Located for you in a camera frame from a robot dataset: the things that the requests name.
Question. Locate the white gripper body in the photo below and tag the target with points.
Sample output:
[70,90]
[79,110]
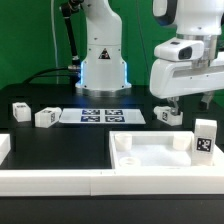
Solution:
[174,79]

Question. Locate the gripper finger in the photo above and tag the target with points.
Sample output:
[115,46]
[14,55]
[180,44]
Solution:
[206,99]
[173,102]

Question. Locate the white square table top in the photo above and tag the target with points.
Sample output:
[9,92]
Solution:
[141,151]

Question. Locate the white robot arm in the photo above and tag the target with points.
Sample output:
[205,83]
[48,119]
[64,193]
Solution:
[103,70]

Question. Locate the white sheet with tag markers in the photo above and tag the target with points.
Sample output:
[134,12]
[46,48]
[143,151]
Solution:
[102,116]

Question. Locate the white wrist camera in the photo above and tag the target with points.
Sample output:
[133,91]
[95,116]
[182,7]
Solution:
[179,50]

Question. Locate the white front fence wall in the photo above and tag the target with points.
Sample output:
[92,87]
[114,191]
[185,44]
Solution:
[101,183]

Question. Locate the white fence wall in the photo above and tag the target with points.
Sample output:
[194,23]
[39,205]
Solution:
[101,183]
[5,146]

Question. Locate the white left fence wall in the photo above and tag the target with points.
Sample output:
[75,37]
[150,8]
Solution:
[5,146]

